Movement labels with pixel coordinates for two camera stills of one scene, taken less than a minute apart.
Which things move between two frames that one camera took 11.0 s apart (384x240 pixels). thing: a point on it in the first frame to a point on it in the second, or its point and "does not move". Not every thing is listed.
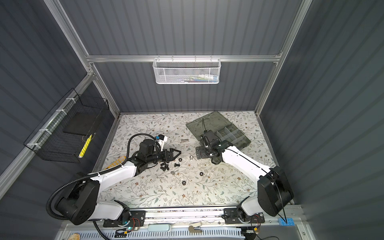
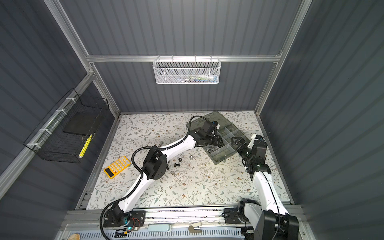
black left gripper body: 157,157 to 212,140
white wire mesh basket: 186,71 does not move
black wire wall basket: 66,133 does not move
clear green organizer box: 226,131 does not move
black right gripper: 201,149 to 241,141
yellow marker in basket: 85,146 does not move
